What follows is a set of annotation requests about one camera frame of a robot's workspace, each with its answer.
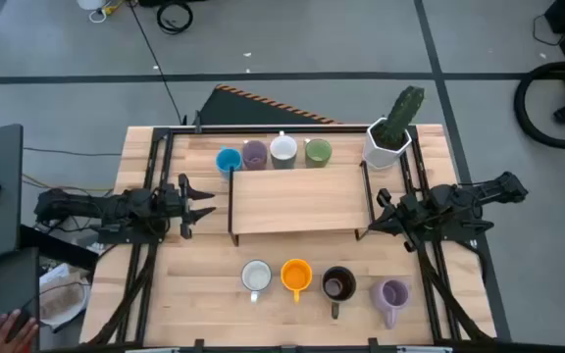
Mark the white round container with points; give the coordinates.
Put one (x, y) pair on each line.
(91, 4)

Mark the wooden shelf with black legs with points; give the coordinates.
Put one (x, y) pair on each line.
(297, 201)

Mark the white hexagonal plant pot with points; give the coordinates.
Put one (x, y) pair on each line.
(375, 154)

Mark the yellow faceted mug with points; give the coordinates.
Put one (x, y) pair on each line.
(296, 275)

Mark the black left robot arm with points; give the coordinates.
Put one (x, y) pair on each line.
(91, 206)

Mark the green cactus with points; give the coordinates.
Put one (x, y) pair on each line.
(402, 115)

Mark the light blue faceted mug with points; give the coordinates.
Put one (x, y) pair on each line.
(228, 159)

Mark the white bag with brown contents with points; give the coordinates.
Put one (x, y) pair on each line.
(62, 299)

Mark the black aluminium frame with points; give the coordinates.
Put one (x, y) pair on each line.
(282, 129)

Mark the black computer mouse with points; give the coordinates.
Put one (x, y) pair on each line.
(17, 326)

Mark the lavender mug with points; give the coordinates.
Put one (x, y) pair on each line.
(390, 294)

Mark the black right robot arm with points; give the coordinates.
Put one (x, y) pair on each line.
(483, 193)

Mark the orange shop vacuum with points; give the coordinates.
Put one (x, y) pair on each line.
(520, 113)

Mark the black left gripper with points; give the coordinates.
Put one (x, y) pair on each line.
(172, 203)

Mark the black mug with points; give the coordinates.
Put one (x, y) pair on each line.
(339, 284)

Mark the black mat orange striped edge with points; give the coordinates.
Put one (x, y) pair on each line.
(243, 110)

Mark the white mug blue floral print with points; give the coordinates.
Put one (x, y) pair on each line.
(256, 275)

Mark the purple ribbed mug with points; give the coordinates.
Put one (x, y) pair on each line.
(254, 154)

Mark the light green mug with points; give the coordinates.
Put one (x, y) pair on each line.
(318, 152)

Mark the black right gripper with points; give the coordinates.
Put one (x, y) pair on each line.
(410, 216)

